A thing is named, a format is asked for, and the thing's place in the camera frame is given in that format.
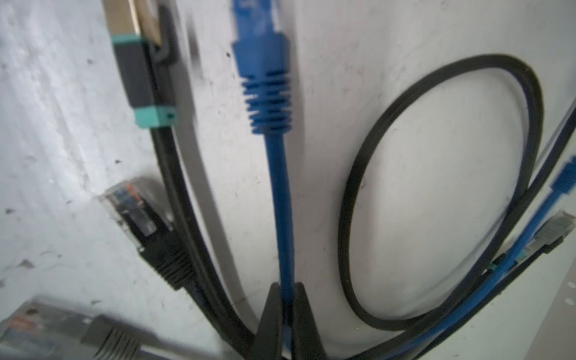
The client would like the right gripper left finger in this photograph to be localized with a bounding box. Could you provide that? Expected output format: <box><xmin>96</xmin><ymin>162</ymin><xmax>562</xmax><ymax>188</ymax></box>
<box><xmin>249</xmin><ymin>283</ymin><xmax>284</xmax><ymax>360</ymax></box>

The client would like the black looped ethernet cable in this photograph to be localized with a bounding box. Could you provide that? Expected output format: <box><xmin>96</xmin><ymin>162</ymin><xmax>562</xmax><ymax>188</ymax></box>
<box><xmin>337</xmin><ymin>53</ymin><xmax>576</xmax><ymax>360</ymax></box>

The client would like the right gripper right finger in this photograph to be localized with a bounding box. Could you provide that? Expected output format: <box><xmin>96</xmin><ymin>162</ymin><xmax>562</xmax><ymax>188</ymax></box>
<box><xmin>291</xmin><ymin>283</ymin><xmax>328</xmax><ymax>360</ymax></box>

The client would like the green banded shielded ethernet cable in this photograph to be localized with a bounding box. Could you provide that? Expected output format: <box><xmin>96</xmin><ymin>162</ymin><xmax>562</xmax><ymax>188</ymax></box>
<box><xmin>100</xmin><ymin>0</ymin><xmax>257</xmax><ymax>356</ymax></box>

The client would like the grey ethernet cable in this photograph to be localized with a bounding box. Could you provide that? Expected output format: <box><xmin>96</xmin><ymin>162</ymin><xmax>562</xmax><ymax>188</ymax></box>
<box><xmin>0</xmin><ymin>300</ymin><xmax>172</xmax><ymax>360</ymax></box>

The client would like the blue ethernet cable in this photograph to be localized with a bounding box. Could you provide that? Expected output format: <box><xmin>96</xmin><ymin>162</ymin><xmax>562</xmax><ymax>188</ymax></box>
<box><xmin>231</xmin><ymin>0</ymin><xmax>576</xmax><ymax>360</ymax></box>

